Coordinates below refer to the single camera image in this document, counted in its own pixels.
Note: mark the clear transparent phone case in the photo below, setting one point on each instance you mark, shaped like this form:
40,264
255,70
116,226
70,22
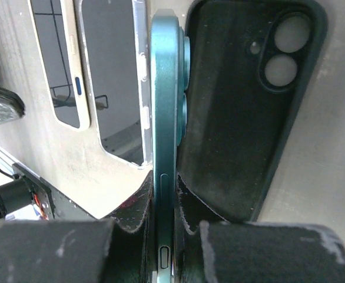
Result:
144,88

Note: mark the black screen smartphone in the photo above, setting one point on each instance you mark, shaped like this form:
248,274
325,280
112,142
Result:
110,73
50,31

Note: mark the black phone case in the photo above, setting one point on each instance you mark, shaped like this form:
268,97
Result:
251,62

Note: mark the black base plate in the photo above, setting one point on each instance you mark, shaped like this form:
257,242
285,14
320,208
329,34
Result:
54,203

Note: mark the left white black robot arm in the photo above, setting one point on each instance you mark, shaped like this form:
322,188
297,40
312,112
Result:
17,193

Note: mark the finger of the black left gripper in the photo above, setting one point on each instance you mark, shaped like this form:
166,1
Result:
11,106

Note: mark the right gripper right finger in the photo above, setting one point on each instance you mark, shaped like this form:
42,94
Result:
208,248

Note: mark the teal phone case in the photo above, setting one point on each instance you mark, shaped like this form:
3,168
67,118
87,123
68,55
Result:
170,74

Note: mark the beige phone case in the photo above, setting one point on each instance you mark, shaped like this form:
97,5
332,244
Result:
75,66

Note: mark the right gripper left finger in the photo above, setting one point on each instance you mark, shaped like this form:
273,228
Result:
113,249

